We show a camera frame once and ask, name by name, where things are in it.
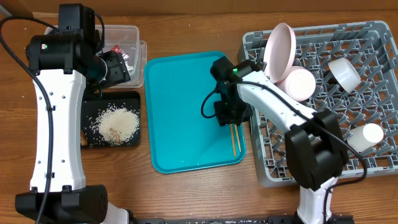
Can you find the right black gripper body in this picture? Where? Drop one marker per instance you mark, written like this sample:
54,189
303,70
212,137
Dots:
232,111

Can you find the golden food scrap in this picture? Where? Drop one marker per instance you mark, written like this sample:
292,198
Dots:
83,139

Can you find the grey metal bowl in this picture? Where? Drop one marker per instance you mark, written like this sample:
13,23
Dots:
345,74

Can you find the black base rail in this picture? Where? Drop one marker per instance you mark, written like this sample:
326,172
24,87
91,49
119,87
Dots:
280,219

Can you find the white napkin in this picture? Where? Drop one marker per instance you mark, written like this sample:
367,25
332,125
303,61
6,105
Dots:
130,59

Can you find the small white rice bowl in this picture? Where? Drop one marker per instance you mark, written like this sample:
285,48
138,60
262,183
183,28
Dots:
299,84

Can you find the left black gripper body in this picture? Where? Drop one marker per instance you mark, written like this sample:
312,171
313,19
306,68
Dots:
116,71

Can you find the white cup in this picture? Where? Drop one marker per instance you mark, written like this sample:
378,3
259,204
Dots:
365,136

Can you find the black plastic tray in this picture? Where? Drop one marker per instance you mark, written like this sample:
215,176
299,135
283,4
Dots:
91,108

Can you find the large white plate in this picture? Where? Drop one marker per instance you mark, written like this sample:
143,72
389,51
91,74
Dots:
279,52

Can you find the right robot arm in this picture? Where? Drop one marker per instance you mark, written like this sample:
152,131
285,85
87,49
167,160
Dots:
314,147

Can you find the rice pile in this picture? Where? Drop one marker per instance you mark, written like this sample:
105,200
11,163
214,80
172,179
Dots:
116,126

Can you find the clear plastic bin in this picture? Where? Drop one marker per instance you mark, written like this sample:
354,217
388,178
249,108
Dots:
127,38

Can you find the red snack wrapper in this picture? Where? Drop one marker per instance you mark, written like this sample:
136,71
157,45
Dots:
117,49

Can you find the grey dishwasher rack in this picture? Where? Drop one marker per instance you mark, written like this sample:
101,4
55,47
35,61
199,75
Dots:
371,48

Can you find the teal serving tray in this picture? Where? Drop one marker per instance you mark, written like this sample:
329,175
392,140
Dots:
181,139

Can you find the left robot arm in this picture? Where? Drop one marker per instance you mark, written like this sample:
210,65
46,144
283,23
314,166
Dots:
63,68

